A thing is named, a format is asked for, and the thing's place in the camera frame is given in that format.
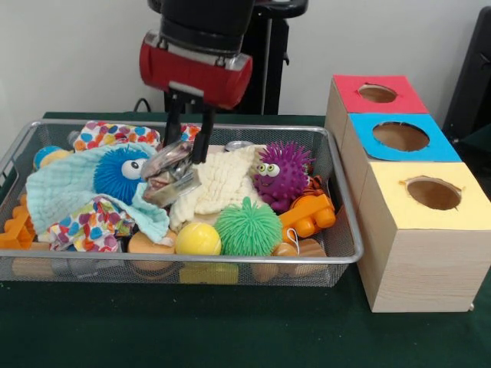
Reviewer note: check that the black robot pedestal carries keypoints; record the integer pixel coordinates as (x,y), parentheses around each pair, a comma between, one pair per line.
(268,77)

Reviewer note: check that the blue spiky rubber ball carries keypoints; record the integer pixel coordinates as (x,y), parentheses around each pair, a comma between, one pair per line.
(115,175)

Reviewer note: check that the green spiky rubber ball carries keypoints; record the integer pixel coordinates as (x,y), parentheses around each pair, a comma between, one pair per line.
(248,228)

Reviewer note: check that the small colourful dotted cloth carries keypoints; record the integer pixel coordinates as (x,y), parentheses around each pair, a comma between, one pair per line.
(88,226)

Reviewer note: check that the wooden box with three holes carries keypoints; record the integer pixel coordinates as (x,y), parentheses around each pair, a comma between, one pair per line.
(430,253)

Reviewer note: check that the small blue yellow ball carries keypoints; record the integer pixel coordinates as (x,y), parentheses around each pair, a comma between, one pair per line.
(54,157)

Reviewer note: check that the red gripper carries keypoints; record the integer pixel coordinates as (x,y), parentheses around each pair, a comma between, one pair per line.
(196,73)

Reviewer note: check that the purple spiky ball with eyes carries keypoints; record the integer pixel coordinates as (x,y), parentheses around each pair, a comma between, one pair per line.
(285,176)

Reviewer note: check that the tan orange ball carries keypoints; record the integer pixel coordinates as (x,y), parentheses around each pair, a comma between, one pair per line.
(149,244)

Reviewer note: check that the dark green table cloth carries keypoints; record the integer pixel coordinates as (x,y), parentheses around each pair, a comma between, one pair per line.
(230,330)

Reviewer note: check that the orange toy building block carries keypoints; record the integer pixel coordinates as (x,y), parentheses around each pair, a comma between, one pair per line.
(308,215)

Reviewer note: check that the silver crushed can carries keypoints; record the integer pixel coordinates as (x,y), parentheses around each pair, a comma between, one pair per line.
(170,178)

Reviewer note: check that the shallow clear mesh bin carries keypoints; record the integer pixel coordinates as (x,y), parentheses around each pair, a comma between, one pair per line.
(341,245)

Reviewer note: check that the cream white cloth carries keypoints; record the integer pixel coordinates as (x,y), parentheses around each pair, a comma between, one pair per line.
(222,184)

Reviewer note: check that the black panel stand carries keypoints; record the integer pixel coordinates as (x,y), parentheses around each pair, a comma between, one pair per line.
(472,69)

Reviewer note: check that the mint green cloth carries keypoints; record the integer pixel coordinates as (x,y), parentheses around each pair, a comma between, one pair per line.
(65,188)

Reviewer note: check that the small orange plastic toy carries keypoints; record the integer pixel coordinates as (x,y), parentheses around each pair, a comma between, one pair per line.
(18,230)

